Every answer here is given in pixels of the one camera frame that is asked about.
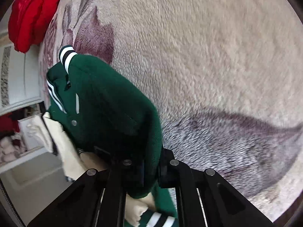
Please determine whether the white shelf unit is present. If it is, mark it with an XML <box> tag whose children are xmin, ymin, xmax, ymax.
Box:
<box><xmin>1</xmin><ymin>102</ymin><xmax>46</xmax><ymax>174</ymax></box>

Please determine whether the red puffy garment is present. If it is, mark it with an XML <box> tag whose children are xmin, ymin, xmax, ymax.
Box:
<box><xmin>8</xmin><ymin>0</ymin><xmax>60</xmax><ymax>53</ymax></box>

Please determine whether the floral plush bed blanket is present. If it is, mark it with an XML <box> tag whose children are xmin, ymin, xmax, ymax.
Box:
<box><xmin>39</xmin><ymin>0</ymin><xmax>302</xmax><ymax>221</ymax></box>

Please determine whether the green and cream varsity jacket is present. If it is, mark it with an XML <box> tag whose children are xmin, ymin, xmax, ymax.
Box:
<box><xmin>33</xmin><ymin>45</ymin><xmax>179</xmax><ymax>226</ymax></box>

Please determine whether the white patterned wardrobe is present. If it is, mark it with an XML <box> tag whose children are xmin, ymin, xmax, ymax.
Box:
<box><xmin>0</xmin><ymin>28</ymin><xmax>44</xmax><ymax>116</ymax></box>

